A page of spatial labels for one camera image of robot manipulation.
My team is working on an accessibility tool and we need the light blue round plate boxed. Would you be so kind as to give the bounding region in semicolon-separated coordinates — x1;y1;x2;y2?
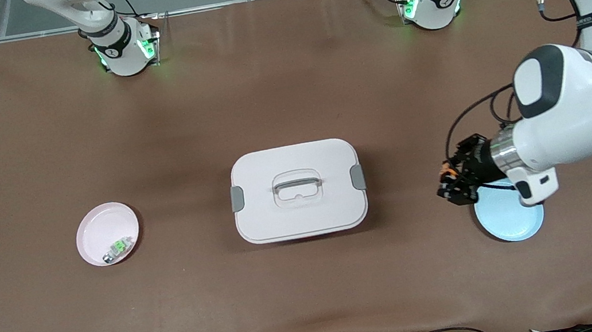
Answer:
470;173;549;248

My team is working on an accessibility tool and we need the white lidded pink storage box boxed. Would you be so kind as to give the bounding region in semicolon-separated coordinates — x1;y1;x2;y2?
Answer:
224;134;374;249

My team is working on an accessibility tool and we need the pink round plate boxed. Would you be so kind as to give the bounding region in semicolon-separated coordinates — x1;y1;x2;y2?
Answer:
71;198;145;271

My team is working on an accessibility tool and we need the brown table mat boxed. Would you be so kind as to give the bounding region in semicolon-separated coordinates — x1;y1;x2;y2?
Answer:
0;0;592;332

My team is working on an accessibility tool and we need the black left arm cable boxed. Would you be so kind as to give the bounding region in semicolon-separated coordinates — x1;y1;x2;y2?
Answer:
423;0;592;166

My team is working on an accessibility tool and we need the black right base cable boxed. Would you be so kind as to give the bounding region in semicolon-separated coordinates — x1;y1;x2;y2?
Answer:
105;0;140;23

